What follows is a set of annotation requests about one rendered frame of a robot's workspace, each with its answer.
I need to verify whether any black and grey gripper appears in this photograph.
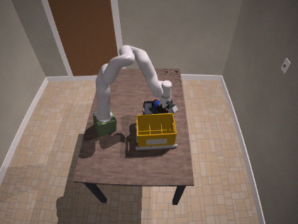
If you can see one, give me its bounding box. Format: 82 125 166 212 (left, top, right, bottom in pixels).
159 97 172 113

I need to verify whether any brown bottle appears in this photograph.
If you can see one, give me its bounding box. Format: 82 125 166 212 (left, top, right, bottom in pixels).
152 99 168 113

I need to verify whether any yellow crate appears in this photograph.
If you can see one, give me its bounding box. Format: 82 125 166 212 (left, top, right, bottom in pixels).
136 113 177 147

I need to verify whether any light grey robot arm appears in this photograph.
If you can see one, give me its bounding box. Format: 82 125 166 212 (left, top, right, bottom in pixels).
92 45 172 122

